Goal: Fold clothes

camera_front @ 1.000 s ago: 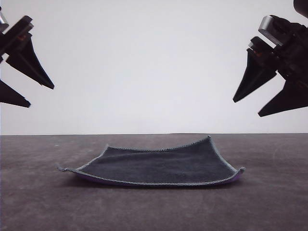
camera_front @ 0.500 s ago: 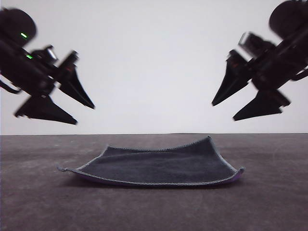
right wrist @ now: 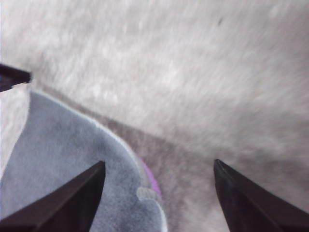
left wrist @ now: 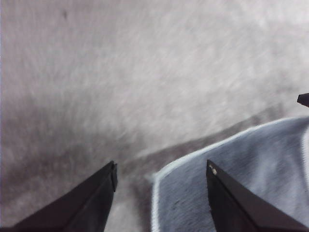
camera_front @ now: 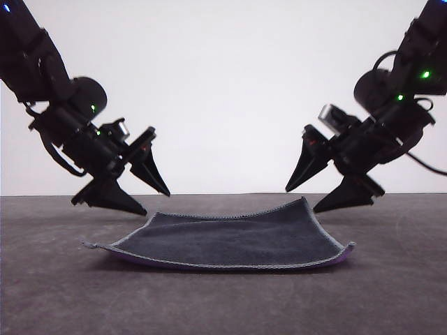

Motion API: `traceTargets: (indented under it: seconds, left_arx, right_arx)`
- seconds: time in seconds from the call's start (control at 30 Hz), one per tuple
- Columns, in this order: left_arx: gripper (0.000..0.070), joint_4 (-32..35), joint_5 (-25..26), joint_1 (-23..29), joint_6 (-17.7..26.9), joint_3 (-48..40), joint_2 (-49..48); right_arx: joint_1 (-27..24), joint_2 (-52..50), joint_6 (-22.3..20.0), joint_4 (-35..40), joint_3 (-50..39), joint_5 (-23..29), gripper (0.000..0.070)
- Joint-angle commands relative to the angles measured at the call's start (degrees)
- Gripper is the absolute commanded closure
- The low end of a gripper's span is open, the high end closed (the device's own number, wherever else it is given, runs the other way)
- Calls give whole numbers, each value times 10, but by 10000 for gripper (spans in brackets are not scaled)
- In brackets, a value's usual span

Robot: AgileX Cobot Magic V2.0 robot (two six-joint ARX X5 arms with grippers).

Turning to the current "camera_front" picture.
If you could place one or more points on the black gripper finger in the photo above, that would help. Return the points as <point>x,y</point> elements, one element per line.
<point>351,195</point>
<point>311,160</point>
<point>148,167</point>
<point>113,197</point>

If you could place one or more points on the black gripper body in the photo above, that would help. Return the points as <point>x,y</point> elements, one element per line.
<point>363,150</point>
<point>91,150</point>

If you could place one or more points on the purple towel with grey hem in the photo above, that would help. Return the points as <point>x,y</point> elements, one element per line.
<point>223,240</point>

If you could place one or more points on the grey table cloth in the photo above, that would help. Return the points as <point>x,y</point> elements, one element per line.
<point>223,303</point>

